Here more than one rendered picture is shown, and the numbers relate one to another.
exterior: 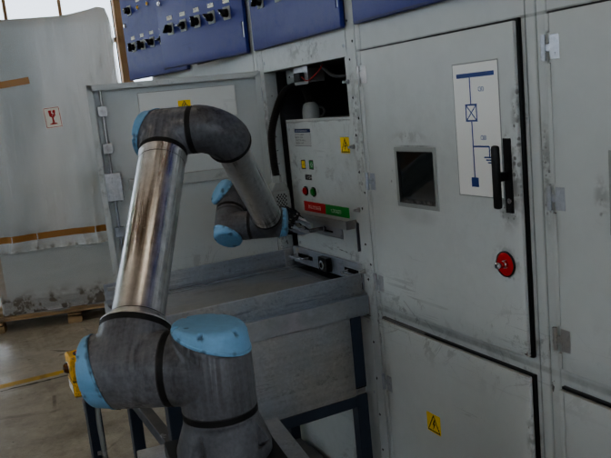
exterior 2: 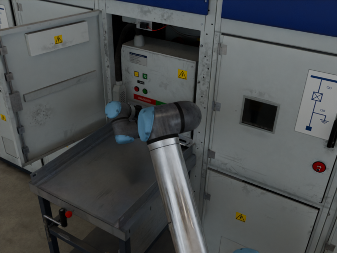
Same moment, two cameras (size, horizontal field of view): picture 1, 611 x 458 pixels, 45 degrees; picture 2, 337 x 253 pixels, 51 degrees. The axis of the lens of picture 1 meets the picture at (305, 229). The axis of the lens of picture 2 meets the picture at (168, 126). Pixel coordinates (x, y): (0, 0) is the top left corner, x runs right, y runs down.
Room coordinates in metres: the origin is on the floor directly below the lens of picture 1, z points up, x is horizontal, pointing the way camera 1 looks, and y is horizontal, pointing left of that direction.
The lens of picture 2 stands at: (0.88, 0.88, 2.06)
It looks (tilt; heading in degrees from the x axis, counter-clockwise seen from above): 31 degrees down; 327
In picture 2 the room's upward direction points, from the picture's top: 2 degrees clockwise
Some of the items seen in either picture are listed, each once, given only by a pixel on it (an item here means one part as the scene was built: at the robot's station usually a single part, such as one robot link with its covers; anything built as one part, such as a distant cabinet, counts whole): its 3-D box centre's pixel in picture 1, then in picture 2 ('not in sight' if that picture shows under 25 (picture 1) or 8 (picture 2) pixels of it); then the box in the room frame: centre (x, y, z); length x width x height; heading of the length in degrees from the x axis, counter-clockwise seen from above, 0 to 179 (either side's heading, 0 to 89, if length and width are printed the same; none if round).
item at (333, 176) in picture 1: (323, 191); (155, 93); (2.48, -0.07, 1.15); 0.48 x 0.01 x 0.48; 26
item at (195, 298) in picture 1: (229, 307); (117, 172); (2.32, 0.27, 0.82); 0.68 x 0.62 x 0.06; 116
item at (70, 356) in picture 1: (85, 371); not in sight; (1.74, 0.57, 0.85); 0.08 x 0.08 x 0.10; 26
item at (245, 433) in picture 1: (222, 429); not in sight; (1.38, 0.20, 0.83); 0.19 x 0.19 x 0.10
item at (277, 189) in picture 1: (280, 205); (120, 97); (2.64, 0.08, 1.09); 0.08 x 0.05 x 0.17; 116
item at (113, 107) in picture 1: (188, 180); (59, 86); (2.71, 0.41, 1.21); 0.63 x 0.07 x 0.74; 106
